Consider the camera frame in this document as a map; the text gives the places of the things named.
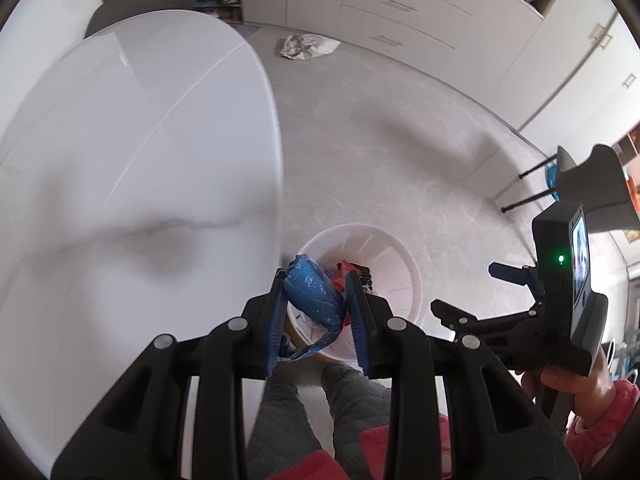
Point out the person right hand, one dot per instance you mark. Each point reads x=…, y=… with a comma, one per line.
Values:
x=593, y=395

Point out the red paper box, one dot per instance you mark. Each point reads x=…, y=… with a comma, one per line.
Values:
x=339, y=278

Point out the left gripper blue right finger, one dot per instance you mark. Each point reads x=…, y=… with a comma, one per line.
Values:
x=496, y=432

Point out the grey chair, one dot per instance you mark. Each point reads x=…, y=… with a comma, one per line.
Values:
x=114, y=11

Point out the white plastic trash bin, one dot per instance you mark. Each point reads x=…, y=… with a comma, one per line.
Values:
x=393, y=273

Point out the blue paper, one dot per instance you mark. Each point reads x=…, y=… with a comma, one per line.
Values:
x=311, y=292

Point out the crumpled cloth on floor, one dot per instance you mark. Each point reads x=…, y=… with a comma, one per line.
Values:
x=307, y=46

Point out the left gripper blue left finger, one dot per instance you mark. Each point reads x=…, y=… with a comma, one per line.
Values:
x=136, y=430

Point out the beige cabinet wall unit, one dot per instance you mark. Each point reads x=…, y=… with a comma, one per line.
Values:
x=558, y=72

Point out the person legs grey trousers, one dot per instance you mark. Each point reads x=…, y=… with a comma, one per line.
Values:
x=319, y=421

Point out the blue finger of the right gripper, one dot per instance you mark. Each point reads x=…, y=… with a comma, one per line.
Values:
x=461, y=322
x=524, y=276

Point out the black metal rack legs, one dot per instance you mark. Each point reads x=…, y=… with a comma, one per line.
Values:
x=527, y=187

